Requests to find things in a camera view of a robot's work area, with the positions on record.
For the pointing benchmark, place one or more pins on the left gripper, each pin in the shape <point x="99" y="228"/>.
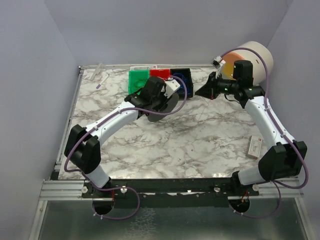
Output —
<point x="173" y="99"/>

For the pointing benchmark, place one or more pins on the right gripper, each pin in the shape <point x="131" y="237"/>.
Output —
<point x="212" y="85"/>

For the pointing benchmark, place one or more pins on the black spool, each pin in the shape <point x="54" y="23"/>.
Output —
<point x="173" y="100"/>

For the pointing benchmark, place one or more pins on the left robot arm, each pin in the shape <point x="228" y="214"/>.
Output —
<point x="83" y="147"/>

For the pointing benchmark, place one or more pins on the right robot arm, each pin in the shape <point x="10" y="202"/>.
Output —
<point x="285" y="156"/>

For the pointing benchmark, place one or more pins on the red plastic bin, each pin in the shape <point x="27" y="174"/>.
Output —
<point x="161" y="73"/>

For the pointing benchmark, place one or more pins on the green plastic bin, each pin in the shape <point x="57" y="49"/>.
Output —
<point x="137" y="80"/>

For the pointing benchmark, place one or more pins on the black plastic bin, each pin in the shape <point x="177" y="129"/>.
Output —
<point x="185" y="75"/>

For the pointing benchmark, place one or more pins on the white label card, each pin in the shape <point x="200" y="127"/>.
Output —
<point x="142" y="67"/>

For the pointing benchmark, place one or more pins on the large cylinder drum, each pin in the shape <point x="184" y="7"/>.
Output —
<point x="251" y="51"/>

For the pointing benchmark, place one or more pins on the purple capped marker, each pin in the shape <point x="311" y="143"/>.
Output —
<point x="102" y="81"/>

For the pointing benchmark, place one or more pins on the small white box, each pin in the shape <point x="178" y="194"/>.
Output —
<point x="254" y="147"/>

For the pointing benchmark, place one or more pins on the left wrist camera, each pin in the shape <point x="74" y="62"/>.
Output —
<point x="171" y="86"/>

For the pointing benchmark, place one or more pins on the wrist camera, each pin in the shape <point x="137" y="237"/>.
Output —
<point x="218" y="63"/>
<point x="171" y="86"/>

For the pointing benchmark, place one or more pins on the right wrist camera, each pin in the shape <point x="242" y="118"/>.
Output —
<point x="218" y="63"/>

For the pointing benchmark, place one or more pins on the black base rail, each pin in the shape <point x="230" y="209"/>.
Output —
<point x="168" y="193"/>

